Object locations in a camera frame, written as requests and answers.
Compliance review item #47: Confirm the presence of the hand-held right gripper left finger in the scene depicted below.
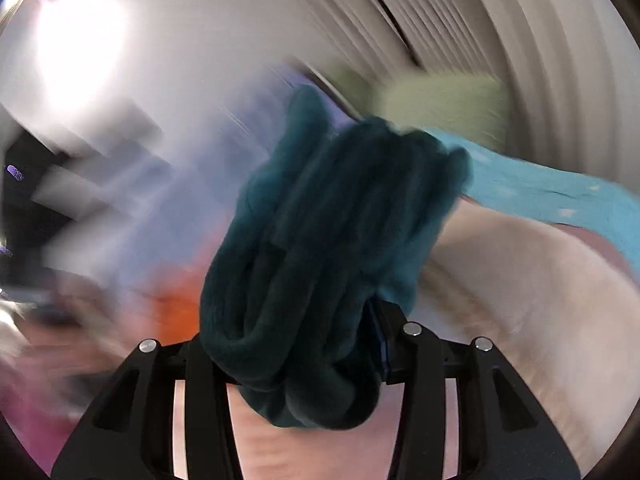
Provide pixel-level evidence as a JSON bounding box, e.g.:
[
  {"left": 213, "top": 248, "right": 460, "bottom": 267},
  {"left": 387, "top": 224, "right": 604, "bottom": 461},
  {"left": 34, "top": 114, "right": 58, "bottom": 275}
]
[{"left": 51, "top": 340, "right": 247, "bottom": 480}]

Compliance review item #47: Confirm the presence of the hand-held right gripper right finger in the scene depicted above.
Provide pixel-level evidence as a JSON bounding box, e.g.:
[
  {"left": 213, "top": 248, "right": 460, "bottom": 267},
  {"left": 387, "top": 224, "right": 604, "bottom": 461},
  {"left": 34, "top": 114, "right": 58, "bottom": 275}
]
[{"left": 369, "top": 300, "right": 583, "bottom": 480}]

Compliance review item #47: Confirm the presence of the teal fleece hoodie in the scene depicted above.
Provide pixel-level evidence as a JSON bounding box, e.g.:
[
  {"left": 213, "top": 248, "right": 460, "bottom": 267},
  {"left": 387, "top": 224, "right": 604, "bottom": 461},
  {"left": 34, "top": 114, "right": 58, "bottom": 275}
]
[{"left": 199, "top": 85, "right": 474, "bottom": 431}]

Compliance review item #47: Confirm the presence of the orange puffer jacket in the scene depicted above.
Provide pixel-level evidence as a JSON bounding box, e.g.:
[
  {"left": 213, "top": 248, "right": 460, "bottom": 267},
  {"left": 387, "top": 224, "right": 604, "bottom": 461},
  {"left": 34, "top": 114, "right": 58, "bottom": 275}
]
[{"left": 142, "top": 270, "right": 213, "bottom": 343}]

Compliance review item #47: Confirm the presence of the cream pink blanket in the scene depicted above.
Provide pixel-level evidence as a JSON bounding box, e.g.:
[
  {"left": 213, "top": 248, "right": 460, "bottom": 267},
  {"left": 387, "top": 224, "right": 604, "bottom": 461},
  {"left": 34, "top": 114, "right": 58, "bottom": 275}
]
[{"left": 225, "top": 195, "right": 640, "bottom": 480}]

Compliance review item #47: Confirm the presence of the light blue star sheet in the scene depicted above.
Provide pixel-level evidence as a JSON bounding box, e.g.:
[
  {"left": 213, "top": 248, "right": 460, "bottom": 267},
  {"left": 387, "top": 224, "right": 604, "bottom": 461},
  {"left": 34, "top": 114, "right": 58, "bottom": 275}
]
[{"left": 430, "top": 129, "right": 640, "bottom": 283}]

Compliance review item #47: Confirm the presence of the blue plaid sheet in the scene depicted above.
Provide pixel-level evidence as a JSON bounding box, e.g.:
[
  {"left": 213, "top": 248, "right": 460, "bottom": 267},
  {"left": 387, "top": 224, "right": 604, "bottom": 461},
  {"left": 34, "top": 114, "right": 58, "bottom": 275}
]
[{"left": 120, "top": 60, "right": 353, "bottom": 291}]

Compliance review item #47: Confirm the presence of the green pillow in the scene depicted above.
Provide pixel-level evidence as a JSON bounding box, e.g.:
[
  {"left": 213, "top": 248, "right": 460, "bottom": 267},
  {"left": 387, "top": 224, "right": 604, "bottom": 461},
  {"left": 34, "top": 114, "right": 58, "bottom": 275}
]
[{"left": 372, "top": 72, "right": 507, "bottom": 137}]

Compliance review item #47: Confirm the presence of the beige curtain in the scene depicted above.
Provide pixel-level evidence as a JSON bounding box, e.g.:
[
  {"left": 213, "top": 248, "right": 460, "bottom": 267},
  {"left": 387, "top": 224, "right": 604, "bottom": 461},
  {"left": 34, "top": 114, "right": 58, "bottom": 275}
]
[{"left": 345, "top": 0, "right": 640, "bottom": 177}]

